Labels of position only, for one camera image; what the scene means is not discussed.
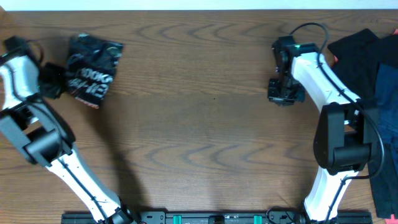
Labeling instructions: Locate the blue denim garment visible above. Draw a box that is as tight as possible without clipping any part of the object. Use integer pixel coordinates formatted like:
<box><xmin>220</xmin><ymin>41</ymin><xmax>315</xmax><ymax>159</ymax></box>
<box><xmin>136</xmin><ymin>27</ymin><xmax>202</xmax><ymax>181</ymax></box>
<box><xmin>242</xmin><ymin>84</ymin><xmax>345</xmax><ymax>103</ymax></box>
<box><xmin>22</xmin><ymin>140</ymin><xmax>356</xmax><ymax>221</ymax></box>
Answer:
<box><xmin>376</xmin><ymin>64</ymin><xmax>397</xmax><ymax>147</ymax></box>

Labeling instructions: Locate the black orange-patterned jersey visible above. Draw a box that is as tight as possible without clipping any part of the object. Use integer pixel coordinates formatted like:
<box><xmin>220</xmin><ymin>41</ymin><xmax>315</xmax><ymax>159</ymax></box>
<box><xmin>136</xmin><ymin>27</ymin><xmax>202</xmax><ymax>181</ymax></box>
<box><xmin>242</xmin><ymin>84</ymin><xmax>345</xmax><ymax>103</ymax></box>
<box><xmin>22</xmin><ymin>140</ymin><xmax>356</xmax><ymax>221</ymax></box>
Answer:
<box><xmin>65</xmin><ymin>33</ymin><xmax>124</xmax><ymax>109</ymax></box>

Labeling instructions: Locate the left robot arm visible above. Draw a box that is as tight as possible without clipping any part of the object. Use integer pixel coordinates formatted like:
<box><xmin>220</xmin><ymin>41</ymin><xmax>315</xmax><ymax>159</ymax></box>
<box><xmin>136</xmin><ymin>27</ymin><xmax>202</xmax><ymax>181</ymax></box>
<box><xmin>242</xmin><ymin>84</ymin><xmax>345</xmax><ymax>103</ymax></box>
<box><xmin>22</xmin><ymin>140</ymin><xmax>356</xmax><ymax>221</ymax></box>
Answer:
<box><xmin>1</xmin><ymin>36</ymin><xmax>141</xmax><ymax>223</ymax></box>

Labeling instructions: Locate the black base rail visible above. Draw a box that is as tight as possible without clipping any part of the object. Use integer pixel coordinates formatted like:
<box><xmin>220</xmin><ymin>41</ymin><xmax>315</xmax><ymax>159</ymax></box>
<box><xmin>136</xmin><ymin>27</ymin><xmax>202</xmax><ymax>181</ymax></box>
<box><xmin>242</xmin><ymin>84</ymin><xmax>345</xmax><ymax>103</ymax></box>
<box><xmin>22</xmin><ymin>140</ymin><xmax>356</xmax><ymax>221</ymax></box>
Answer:
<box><xmin>61</xmin><ymin>208</ymin><xmax>373</xmax><ymax>224</ymax></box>

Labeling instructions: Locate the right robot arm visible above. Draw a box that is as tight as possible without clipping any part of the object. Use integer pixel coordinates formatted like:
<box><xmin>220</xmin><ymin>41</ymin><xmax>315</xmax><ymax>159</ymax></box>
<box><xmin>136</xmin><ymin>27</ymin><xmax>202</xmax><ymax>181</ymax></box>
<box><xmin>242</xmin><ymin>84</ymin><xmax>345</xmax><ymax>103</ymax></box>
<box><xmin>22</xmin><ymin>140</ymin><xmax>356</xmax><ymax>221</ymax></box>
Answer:
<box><xmin>268</xmin><ymin>35</ymin><xmax>384</xmax><ymax>223</ymax></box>

